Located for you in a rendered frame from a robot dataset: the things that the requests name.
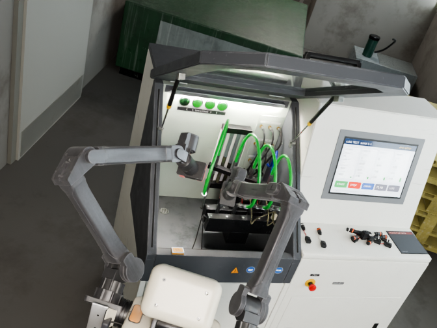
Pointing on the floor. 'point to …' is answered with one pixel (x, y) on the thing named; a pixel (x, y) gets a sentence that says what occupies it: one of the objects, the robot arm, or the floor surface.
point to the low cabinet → (209, 28)
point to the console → (356, 216)
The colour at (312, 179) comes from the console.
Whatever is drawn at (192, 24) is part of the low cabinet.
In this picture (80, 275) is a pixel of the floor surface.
